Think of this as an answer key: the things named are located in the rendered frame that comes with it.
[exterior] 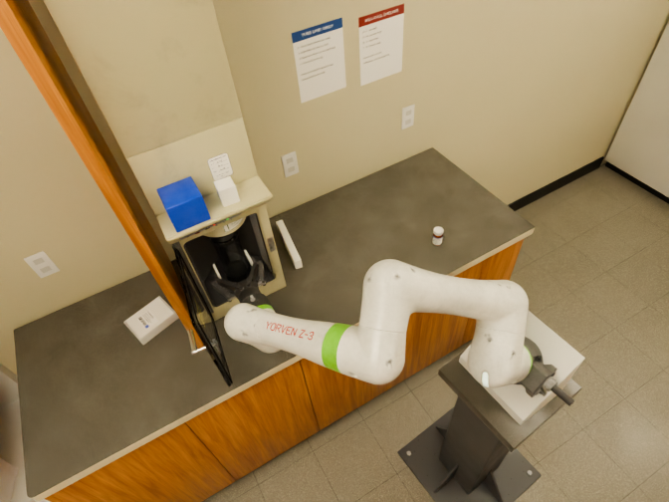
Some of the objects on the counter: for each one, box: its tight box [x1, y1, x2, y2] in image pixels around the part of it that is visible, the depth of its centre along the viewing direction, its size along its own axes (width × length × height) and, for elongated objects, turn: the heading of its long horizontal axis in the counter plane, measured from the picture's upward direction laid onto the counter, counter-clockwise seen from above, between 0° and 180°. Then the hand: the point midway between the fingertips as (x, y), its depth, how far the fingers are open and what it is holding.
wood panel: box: [0, 0, 204, 348], centre depth 126 cm, size 49×3×140 cm, turn 33°
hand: (231, 262), depth 158 cm, fingers open, 11 cm apart
